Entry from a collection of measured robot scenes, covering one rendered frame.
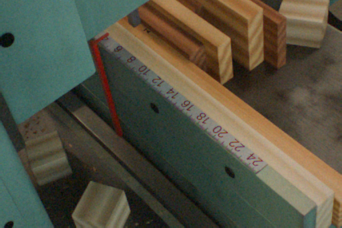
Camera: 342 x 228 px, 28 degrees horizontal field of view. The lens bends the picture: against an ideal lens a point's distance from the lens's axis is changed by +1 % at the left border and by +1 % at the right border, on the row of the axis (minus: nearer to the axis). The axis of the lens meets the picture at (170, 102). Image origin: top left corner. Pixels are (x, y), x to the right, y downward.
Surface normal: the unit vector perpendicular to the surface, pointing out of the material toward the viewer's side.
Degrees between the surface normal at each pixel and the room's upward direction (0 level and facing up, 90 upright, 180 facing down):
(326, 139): 0
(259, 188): 90
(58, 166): 90
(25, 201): 90
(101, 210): 0
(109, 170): 0
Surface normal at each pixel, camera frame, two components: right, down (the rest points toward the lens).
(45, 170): 0.34, 0.70
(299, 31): -0.33, 0.75
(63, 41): 0.65, 0.54
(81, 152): -0.12, -0.63
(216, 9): -0.75, 0.56
